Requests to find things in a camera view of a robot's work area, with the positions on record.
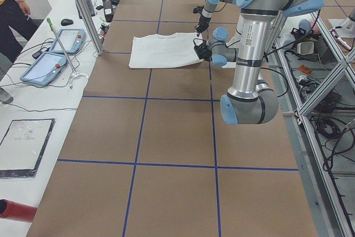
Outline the far blue teach pendant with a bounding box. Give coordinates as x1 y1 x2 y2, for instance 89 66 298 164
58 29 86 55

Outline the white long-sleeve printed shirt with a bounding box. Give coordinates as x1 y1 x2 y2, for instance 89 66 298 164
129 33 203 69

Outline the black keyboard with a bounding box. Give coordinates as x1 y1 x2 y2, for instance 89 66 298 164
84 0 95 17

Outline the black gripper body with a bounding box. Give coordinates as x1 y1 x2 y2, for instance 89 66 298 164
194 43 212 62
198 16 211 29

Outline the aluminium frame post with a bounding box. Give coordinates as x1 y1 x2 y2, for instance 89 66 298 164
75 0 104 56

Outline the blue teach pendant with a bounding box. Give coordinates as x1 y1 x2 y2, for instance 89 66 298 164
20 52 67 86
58 29 86 55

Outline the black computer mouse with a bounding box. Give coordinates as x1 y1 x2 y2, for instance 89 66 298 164
60 18 74 26

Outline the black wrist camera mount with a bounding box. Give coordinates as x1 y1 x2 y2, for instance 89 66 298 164
193 38 207 50
192 6 204 14

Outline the black-framed white board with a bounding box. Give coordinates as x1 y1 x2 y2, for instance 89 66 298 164
1 118 55 179

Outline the red cylinder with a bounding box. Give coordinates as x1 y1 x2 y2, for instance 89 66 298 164
1 199 37 223

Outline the person in yellow shirt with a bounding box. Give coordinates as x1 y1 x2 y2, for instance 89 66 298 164
1 0 38 63

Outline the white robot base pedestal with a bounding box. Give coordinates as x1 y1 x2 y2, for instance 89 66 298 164
222 15 248 68

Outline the green-tipped metal stick stand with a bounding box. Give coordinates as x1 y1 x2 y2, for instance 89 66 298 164
46 17 89 89

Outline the near blue teach pendant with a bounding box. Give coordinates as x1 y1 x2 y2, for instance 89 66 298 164
20 52 67 86

